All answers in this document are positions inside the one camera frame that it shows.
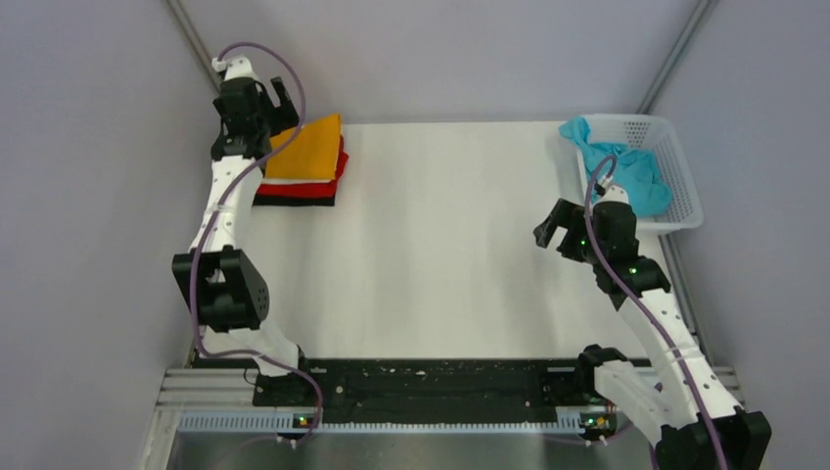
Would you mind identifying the yellow t-shirt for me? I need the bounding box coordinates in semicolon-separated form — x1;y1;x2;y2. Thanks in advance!
264;114;342;179

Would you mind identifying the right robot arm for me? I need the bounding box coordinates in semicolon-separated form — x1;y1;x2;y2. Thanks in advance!
533;199;772;469

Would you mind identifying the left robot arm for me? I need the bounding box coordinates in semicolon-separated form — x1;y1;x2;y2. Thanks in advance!
171;77;315;406

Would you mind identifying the blue t-shirt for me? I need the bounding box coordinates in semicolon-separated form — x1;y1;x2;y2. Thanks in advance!
559;116;672;217

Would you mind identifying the white folded t-shirt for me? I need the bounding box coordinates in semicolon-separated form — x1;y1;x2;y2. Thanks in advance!
261;178;335;186

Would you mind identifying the white plastic basket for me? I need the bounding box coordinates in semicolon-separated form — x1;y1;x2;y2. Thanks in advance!
565;114;704;235

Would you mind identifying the red folded t-shirt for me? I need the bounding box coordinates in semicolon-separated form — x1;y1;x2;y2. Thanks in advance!
254;137;348;205

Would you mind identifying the black folded t-shirt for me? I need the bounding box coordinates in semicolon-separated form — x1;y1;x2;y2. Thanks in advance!
253;194;336;208

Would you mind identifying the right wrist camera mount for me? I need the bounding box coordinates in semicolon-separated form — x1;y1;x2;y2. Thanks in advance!
593;182;629;205

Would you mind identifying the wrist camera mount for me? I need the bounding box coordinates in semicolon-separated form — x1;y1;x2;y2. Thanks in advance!
211;55;260;83
593;182;629;205

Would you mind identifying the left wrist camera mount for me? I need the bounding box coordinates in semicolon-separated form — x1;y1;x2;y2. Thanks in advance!
211;55;260;83

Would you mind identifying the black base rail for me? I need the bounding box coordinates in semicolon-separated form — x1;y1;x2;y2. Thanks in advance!
253;359;623;434

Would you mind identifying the aluminium frame rail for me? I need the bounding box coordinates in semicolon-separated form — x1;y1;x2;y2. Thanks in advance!
140;359;743;469

